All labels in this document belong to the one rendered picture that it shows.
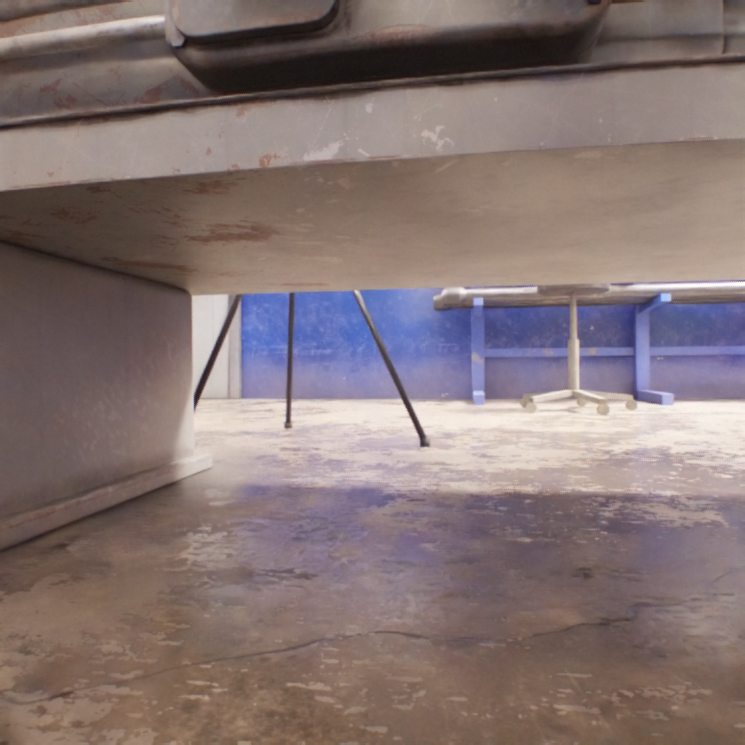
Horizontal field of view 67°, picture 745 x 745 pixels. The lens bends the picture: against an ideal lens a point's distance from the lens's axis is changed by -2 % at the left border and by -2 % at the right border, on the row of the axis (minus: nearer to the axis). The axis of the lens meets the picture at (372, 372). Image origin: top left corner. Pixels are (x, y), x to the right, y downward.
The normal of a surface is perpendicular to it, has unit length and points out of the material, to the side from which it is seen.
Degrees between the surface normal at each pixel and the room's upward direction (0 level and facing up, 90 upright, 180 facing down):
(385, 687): 0
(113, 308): 90
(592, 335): 90
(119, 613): 0
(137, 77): 90
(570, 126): 90
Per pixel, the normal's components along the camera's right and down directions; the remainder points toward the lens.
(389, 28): -0.17, 0.01
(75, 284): 0.99, 0.00
